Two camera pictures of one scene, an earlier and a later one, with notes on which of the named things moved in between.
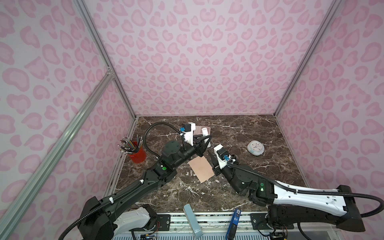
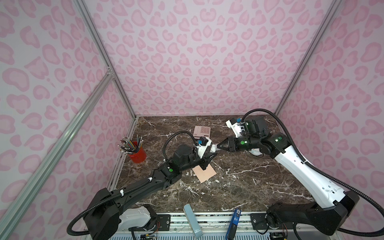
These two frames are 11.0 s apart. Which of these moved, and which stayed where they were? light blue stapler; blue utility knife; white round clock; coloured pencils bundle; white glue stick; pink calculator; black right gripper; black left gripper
Moved: white glue stick; black left gripper; black right gripper
Stayed: pink calculator; white round clock; light blue stapler; blue utility knife; coloured pencils bundle
